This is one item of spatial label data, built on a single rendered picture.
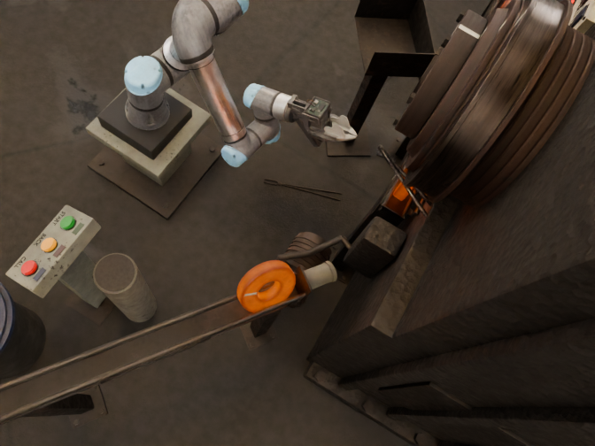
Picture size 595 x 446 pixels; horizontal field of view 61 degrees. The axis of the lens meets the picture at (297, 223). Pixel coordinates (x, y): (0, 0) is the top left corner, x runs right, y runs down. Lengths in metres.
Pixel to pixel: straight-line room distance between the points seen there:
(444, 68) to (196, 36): 0.64
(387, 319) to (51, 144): 1.63
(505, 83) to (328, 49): 1.72
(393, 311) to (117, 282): 0.78
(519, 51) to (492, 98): 0.09
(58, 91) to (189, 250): 0.91
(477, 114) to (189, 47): 0.75
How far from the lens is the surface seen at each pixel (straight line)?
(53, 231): 1.51
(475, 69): 0.99
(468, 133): 0.95
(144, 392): 1.98
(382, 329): 1.16
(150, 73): 1.71
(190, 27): 1.36
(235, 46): 2.53
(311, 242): 1.53
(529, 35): 0.99
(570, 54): 1.05
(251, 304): 1.29
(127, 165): 2.19
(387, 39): 1.90
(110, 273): 1.52
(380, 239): 1.29
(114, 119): 1.90
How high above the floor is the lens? 1.96
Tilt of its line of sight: 68 degrees down
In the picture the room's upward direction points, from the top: 24 degrees clockwise
